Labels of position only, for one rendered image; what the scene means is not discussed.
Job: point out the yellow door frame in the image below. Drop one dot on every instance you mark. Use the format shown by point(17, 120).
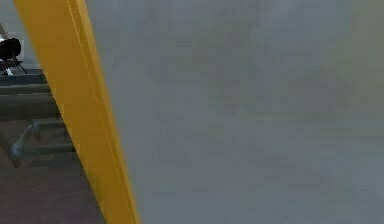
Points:
point(76, 100)

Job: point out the black round object on stand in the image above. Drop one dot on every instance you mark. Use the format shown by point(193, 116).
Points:
point(9, 50)

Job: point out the grey table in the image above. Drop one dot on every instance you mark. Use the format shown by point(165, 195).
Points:
point(26, 100)

